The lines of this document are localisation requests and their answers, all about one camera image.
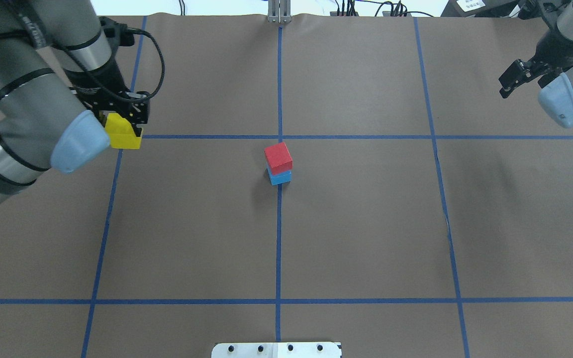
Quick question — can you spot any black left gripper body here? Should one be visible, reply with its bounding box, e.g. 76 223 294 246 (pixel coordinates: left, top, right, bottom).
70 88 150 125

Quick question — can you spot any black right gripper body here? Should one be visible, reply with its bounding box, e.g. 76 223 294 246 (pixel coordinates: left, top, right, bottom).
498 59 563 99

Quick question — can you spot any yellow wooden block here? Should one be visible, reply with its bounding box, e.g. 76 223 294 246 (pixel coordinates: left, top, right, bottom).
102 112 143 150

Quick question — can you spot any red wooden block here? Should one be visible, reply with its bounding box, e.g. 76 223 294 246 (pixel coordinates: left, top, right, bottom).
264 142 293 176

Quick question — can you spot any blue wooden block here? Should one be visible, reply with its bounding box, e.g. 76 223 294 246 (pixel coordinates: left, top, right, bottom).
268 168 292 186

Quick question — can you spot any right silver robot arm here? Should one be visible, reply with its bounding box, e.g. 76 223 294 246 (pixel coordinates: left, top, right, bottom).
498 0 573 128

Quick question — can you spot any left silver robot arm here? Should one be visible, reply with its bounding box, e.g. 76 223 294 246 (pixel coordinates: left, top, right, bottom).
0 0 153 204

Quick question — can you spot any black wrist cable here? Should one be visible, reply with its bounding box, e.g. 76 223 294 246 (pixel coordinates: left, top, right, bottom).
112 27 166 102

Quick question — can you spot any aluminium frame post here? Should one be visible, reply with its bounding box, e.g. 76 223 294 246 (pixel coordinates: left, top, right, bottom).
267 0 292 25

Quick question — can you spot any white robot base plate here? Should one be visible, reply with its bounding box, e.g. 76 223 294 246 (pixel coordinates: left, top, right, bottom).
211 342 343 358

